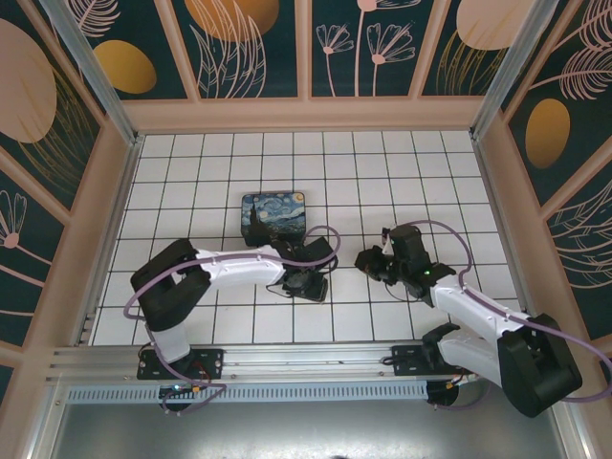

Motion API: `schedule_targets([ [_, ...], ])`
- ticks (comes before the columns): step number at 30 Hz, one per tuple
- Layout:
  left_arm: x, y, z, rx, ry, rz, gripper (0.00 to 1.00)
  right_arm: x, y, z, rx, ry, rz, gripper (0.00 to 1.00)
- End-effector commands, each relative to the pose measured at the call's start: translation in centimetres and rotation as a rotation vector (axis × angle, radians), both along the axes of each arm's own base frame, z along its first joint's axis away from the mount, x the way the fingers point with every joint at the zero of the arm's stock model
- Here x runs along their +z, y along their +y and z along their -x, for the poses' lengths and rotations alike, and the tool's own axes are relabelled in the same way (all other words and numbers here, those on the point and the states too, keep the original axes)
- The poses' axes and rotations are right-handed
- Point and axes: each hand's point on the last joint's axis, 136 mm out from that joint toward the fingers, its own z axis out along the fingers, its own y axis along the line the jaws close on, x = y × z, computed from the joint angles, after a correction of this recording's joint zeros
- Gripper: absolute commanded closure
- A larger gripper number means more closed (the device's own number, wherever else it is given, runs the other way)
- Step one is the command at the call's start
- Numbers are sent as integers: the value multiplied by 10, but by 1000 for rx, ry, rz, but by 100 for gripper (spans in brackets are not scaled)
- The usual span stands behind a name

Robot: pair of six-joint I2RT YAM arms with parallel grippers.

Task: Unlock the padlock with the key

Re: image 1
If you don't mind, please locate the starry night print box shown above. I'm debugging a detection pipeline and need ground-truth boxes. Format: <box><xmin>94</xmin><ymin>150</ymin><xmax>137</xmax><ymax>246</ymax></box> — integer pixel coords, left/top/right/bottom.
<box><xmin>240</xmin><ymin>190</ymin><xmax>309</xmax><ymax>248</ymax></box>

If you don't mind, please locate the grey metal sheet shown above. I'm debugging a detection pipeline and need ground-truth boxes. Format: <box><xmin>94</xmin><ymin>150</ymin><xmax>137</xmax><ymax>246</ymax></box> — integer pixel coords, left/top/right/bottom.
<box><xmin>47</xmin><ymin>400</ymin><xmax>582</xmax><ymax>459</ymax></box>

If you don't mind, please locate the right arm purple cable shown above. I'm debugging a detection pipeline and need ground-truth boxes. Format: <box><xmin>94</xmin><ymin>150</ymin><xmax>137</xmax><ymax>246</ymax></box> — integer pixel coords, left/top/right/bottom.
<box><xmin>399</xmin><ymin>219</ymin><xmax>600</xmax><ymax>412</ymax></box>

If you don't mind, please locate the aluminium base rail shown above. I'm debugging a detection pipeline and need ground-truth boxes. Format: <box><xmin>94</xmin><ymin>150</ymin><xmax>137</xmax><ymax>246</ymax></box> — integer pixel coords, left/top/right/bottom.
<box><xmin>45</xmin><ymin>338</ymin><xmax>565</xmax><ymax>383</ymax></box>

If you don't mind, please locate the grey slotted cable duct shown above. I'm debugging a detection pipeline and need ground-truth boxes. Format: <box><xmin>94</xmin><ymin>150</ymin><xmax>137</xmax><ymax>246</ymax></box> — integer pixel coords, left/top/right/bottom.
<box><xmin>65</xmin><ymin>381</ymin><xmax>430</xmax><ymax>404</ymax></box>

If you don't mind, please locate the round steel cable port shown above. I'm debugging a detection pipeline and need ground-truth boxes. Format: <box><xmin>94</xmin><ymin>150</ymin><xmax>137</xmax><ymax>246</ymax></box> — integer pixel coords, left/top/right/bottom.
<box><xmin>427</xmin><ymin>380</ymin><xmax>489</xmax><ymax>412</ymax></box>

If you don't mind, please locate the aluminium corner post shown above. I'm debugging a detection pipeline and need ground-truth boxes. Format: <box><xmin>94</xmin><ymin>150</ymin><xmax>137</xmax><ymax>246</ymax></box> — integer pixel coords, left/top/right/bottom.
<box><xmin>40</xmin><ymin>0</ymin><xmax>144</xmax><ymax>147</ymax></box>
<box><xmin>470</xmin><ymin>0</ymin><xmax>570</xmax><ymax>141</ymax></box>

